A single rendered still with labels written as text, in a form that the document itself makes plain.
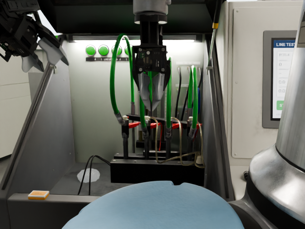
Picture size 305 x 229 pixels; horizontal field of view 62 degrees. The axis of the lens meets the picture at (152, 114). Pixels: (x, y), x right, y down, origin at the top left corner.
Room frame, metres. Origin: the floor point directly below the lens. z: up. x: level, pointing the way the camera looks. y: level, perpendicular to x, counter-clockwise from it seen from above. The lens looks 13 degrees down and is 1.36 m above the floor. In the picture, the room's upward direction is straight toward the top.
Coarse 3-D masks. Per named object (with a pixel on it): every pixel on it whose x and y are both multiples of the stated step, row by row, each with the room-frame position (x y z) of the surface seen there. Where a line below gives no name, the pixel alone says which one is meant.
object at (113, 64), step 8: (120, 40) 0.84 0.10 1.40; (128, 40) 1.00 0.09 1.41; (128, 48) 1.03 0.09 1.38; (112, 56) 0.77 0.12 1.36; (128, 56) 1.06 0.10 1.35; (112, 64) 0.75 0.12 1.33; (112, 72) 0.74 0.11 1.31; (112, 80) 0.73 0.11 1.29; (112, 88) 0.73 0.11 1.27; (112, 96) 0.73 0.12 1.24; (112, 104) 0.74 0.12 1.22
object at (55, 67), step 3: (36, 12) 0.97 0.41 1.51; (36, 15) 0.97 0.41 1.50; (36, 18) 0.97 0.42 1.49; (39, 18) 0.98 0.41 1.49; (39, 21) 0.98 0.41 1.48; (51, 66) 1.06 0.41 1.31; (54, 66) 1.06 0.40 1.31; (54, 69) 1.06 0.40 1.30; (57, 69) 1.08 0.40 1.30; (54, 72) 1.06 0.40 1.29; (57, 72) 1.08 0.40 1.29
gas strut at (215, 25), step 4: (220, 0) 0.91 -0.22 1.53; (216, 4) 0.92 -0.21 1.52; (220, 4) 0.91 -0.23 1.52; (216, 8) 0.92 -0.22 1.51; (220, 8) 0.92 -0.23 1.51; (216, 12) 0.92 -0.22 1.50; (216, 16) 0.93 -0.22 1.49; (216, 20) 0.93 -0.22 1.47; (216, 24) 0.94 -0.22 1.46; (216, 28) 0.95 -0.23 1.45; (212, 36) 0.97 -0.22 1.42; (212, 40) 0.97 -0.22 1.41; (212, 44) 0.98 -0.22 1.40; (208, 60) 1.01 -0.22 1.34; (208, 64) 1.01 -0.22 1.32; (208, 68) 1.01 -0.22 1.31
